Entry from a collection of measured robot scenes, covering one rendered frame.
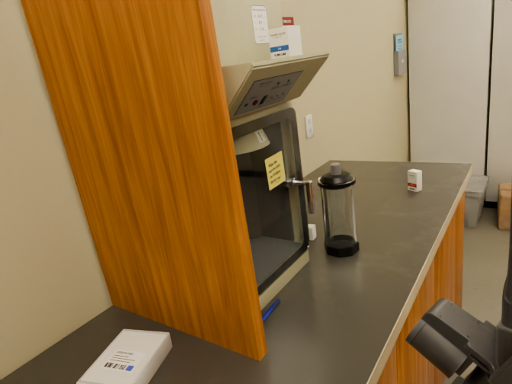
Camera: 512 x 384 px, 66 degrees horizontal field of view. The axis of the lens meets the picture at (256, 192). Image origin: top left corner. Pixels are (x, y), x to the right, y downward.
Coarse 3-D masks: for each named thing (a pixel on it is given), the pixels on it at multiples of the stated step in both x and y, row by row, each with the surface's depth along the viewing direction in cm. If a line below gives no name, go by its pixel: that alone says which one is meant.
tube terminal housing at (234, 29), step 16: (224, 0) 76; (240, 0) 80; (256, 0) 85; (272, 0) 90; (224, 16) 77; (240, 16) 81; (272, 16) 90; (224, 32) 77; (240, 32) 81; (224, 48) 77; (240, 48) 81; (256, 48) 86; (224, 64) 78; (256, 112) 88; (272, 112) 93; (304, 256) 112; (288, 272) 105; (272, 288) 98
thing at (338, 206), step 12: (324, 192) 110; (336, 192) 108; (348, 192) 108; (324, 204) 112; (336, 204) 109; (348, 204) 109; (324, 216) 114; (336, 216) 110; (348, 216) 110; (336, 228) 111; (348, 228) 111; (336, 240) 113; (348, 240) 112
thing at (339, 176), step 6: (336, 162) 110; (336, 168) 109; (324, 174) 111; (330, 174) 110; (336, 174) 109; (342, 174) 109; (348, 174) 108; (324, 180) 109; (330, 180) 108; (336, 180) 107; (342, 180) 107; (348, 180) 107
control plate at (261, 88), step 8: (296, 72) 83; (264, 80) 74; (272, 80) 76; (280, 80) 80; (296, 80) 87; (256, 88) 74; (264, 88) 77; (272, 88) 80; (280, 88) 83; (288, 88) 87; (248, 96) 74; (256, 96) 77; (280, 96) 87; (240, 104) 74; (248, 104) 77; (256, 104) 80; (264, 104) 84; (240, 112) 77
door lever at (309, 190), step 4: (296, 180) 102; (308, 180) 100; (296, 184) 101; (300, 184) 100; (304, 184) 100; (308, 184) 99; (312, 184) 99; (308, 188) 99; (312, 188) 99; (308, 192) 99; (312, 192) 99; (308, 196) 100; (312, 196) 100; (308, 200) 100; (312, 200) 100; (308, 204) 101; (312, 204) 100; (312, 208) 101; (312, 212) 101
